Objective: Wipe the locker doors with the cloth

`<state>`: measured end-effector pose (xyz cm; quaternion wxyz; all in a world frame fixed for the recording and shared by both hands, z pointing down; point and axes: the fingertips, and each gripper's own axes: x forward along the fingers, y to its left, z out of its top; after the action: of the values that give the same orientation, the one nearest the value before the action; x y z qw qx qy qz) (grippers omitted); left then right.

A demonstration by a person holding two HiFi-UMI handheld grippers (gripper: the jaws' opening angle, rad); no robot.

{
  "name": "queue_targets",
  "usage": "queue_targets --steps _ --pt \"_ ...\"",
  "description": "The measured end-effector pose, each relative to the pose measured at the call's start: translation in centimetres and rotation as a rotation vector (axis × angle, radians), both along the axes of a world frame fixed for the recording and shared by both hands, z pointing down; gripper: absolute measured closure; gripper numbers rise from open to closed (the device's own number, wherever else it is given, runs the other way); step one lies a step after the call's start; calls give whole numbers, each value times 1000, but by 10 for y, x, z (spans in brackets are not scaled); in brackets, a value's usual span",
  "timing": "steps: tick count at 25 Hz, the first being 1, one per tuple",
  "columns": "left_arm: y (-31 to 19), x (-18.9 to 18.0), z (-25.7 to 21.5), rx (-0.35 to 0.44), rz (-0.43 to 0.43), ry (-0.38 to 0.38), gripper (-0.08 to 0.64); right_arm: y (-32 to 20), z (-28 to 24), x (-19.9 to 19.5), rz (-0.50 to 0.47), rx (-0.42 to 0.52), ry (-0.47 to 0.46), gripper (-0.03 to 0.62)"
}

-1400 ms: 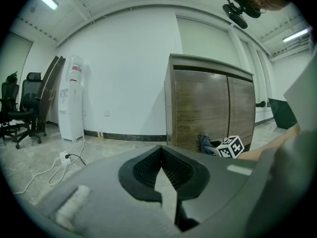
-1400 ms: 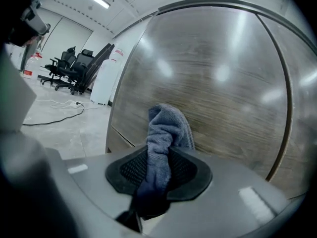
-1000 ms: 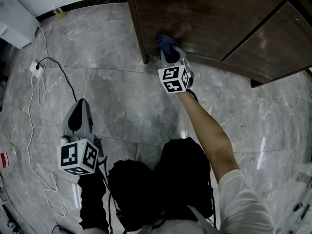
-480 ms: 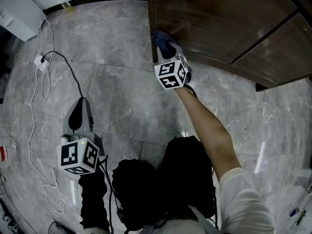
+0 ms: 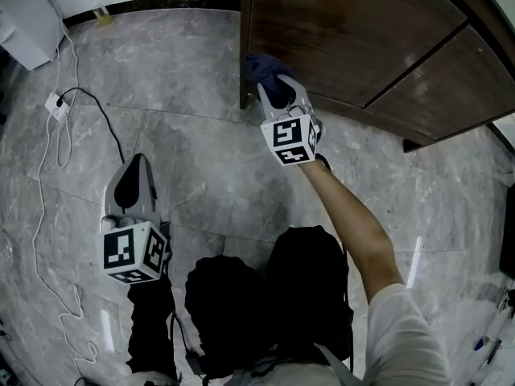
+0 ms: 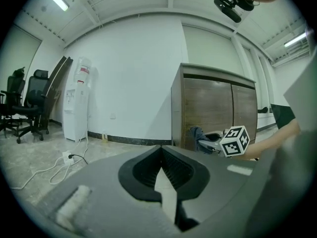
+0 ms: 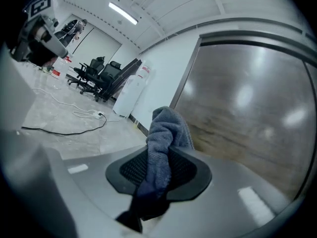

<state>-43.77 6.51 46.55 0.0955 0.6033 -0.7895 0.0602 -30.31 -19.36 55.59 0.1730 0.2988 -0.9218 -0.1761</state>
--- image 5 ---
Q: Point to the person's left forearm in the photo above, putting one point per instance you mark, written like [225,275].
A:
[151,328]

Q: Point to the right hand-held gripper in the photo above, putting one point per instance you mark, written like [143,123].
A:
[289,137]

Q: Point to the person's right forearm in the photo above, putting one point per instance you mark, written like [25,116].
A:
[354,231]

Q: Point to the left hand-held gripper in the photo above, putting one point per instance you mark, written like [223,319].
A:
[130,251]

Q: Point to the white floor appliance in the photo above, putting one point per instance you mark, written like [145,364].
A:
[28,26]

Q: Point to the small blue object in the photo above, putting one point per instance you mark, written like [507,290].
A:
[478,343]

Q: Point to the dark blue wiping cloth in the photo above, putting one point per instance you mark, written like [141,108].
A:
[263,68]

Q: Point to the black and white bathtub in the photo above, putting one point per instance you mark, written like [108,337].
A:
[507,235]

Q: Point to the person's black trousers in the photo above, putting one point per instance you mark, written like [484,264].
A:
[233,308]

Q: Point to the white power strip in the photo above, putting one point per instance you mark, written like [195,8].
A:
[55,106]

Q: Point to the black-topped wooden vanity cabinet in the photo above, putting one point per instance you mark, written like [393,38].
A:
[483,14]

